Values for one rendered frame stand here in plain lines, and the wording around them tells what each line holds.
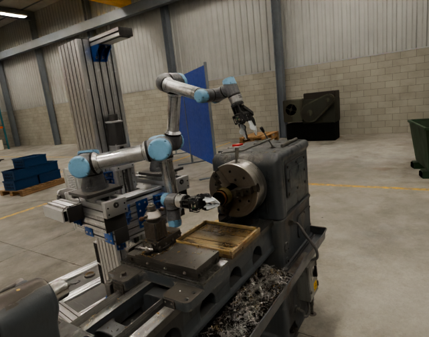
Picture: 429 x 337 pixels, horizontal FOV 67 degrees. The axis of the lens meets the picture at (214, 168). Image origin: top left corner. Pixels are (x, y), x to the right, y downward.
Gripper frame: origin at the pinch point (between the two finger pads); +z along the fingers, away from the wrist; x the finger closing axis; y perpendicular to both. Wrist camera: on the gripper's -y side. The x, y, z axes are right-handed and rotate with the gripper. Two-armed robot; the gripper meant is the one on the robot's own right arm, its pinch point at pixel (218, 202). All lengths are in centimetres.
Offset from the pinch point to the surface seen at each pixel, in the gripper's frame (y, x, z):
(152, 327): 65, -21, 13
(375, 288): -124, -107, 55
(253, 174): -22.7, 9.5, 9.6
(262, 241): -21.9, -28.9, 11.9
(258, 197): -20.0, -2.4, 12.2
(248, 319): 15, -51, 20
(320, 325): -65, -108, 29
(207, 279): 41.1, -15.1, 19.5
